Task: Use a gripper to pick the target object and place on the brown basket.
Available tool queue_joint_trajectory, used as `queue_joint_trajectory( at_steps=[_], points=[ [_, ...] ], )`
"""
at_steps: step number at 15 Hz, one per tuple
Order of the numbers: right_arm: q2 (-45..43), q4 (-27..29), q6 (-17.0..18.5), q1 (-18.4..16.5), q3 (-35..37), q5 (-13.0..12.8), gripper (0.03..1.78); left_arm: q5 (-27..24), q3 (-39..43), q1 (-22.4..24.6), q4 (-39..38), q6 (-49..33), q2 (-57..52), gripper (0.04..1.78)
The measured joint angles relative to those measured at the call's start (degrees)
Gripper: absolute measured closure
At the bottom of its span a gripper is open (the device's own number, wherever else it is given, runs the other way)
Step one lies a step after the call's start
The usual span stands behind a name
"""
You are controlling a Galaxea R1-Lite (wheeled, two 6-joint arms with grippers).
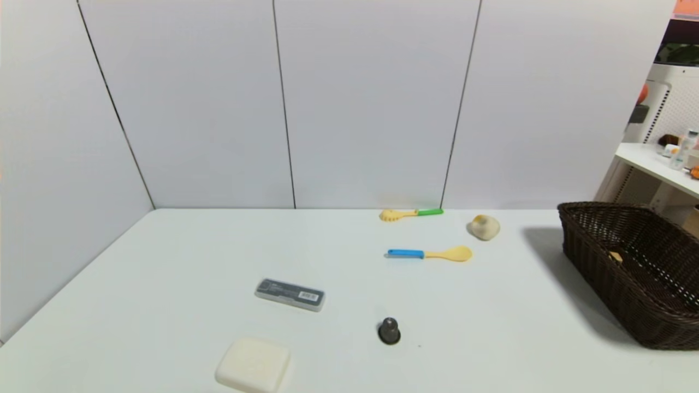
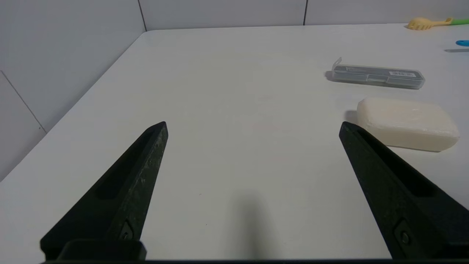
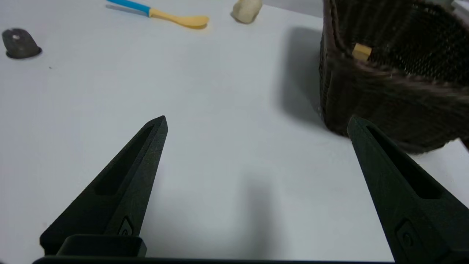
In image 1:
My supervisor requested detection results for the clear plastic bottle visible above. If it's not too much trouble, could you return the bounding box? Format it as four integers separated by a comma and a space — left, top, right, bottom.
676, 129, 699, 171

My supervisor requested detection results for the white shelf board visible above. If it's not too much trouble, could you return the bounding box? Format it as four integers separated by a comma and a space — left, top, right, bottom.
615, 142, 699, 198

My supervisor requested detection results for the cream white square soap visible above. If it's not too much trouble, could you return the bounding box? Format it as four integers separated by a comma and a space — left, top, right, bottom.
215, 337, 291, 393

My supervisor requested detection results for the black round knob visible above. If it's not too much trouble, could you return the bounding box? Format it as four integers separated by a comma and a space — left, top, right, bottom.
378, 317, 402, 346

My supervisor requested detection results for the yellow pasta fork, green handle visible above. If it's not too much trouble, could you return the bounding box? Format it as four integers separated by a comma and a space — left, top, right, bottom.
380, 209, 445, 222

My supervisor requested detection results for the grey rectangular case with barcode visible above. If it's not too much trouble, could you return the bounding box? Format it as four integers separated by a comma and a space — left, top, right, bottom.
254, 278, 326, 313

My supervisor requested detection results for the dark brown wicker basket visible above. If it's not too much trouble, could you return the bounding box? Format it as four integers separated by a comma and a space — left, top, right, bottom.
556, 201, 699, 351

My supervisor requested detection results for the orange poster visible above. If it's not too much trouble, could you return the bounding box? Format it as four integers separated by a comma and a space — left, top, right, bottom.
671, 0, 699, 22

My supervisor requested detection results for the white pegboard panel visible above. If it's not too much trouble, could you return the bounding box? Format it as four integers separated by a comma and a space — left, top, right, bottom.
624, 63, 699, 146

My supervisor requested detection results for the yellow spoon with blue handle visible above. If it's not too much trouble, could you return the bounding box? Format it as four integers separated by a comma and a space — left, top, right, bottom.
385, 246, 473, 263

